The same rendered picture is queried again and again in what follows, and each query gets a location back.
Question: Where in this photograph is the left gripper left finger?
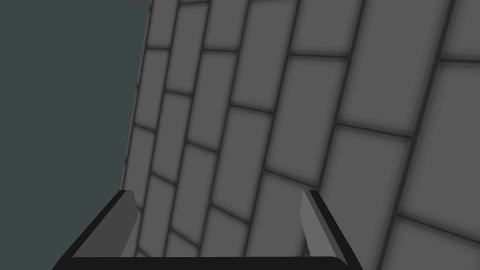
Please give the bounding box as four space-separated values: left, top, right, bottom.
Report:
59 189 139 259

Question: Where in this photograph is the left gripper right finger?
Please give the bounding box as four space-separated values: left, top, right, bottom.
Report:
300 189 356 259

